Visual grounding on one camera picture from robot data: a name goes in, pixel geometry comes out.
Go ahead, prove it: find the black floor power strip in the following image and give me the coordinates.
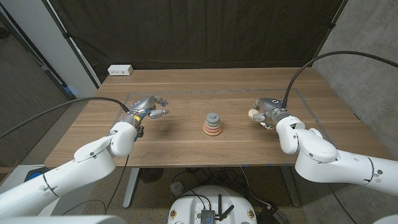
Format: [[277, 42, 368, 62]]
[[255, 207, 289, 224]]

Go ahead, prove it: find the black floor fan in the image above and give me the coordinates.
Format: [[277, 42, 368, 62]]
[[139, 167, 164, 184]]

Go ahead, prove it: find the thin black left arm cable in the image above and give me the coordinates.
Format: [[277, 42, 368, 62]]
[[104, 154, 131, 215]]

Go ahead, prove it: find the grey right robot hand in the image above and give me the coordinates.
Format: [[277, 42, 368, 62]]
[[250, 97, 292, 124]]

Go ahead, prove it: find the dark table leg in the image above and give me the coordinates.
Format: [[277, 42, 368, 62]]
[[281, 166, 301, 207]]

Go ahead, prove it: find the grey floor cylinder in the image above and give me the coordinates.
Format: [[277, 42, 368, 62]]
[[170, 181, 185, 196]]

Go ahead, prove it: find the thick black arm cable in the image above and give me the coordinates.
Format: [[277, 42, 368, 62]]
[[281, 50, 398, 110], [0, 96, 131, 140]]

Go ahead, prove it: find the black antenna radio module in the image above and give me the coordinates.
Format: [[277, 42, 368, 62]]
[[200, 194, 234, 224]]

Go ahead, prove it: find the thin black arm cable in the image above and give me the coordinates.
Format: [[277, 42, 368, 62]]
[[104, 154, 131, 215], [328, 183, 358, 224]]

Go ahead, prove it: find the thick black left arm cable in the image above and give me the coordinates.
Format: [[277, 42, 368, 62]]
[[0, 96, 131, 140]]

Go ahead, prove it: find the white robot torso base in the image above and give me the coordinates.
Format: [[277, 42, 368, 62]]
[[167, 185, 258, 224]]

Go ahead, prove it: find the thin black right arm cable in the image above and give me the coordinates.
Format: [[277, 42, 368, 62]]
[[328, 183, 358, 224]]

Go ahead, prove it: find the white power outlet box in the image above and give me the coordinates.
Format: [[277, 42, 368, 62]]
[[107, 64, 134, 77]]

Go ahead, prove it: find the black backdrop stand pole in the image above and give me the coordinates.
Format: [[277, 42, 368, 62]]
[[42, 0, 101, 88], [310, 0, 349, 67]]

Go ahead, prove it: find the black backdrop curtain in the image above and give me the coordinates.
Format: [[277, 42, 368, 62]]
[[49, 0, 348, 83]]

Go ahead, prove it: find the light grey table leg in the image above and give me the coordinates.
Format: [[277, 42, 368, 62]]
[[123, 167, 141, 208]]

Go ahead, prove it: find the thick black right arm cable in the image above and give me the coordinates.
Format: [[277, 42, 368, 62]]
[[281, 50, 398, 110]]

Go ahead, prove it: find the blue foot pad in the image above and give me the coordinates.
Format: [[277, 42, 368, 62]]
[[24, 167, 47, 183]]

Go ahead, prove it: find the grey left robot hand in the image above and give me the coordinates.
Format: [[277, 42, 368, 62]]
[[122, 95, 170, 128]]

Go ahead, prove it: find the white pedal board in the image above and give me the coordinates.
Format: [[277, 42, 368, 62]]
[[0, 164, 94, 217]]

